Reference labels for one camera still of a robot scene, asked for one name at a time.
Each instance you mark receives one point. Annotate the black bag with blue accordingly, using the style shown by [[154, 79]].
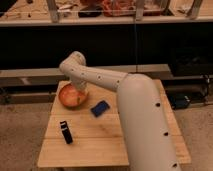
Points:
[[180, 101]]

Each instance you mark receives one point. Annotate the orange ceramic bowl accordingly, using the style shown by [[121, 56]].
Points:
[[63, 92]]

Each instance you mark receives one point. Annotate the long wooden bench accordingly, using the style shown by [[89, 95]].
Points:
[[51, 76]]

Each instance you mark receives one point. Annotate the wooden table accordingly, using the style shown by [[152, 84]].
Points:
[[97, 141]]

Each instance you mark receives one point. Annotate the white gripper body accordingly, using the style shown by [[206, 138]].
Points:
[[79, 84]]

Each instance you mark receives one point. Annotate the black rectangular block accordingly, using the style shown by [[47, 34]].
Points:
[[66, 132]]

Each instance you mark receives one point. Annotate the orange pepper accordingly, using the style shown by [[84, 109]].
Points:
[[74, 97]]

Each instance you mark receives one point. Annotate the cluttered upper shelf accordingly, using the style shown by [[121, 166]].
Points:
[[103, 12]]

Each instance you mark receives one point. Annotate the blue sponge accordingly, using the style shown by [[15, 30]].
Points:
[[100, 108]]

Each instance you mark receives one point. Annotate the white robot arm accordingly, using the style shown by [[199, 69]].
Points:
[[142, 116]]

